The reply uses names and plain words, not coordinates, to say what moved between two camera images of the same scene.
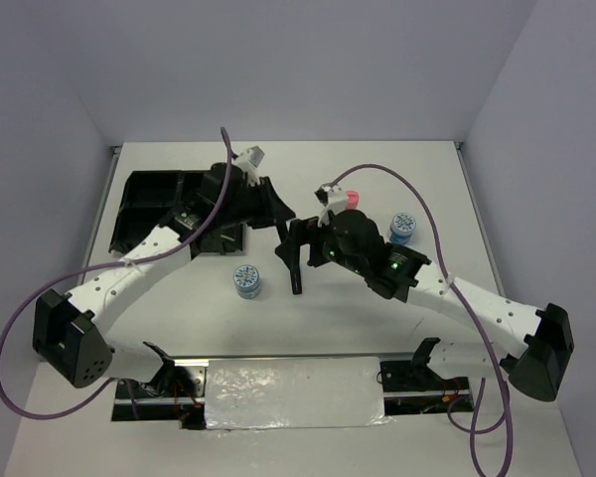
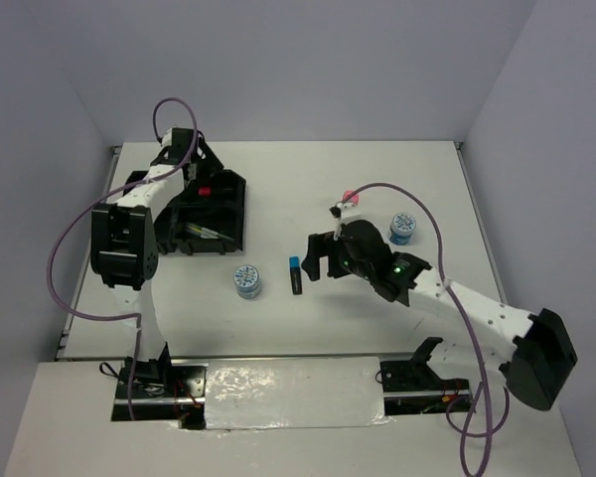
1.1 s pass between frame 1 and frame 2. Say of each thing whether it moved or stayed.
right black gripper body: moved
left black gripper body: moved
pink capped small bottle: stayed
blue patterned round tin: stayed
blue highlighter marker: stayed
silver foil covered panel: stayed
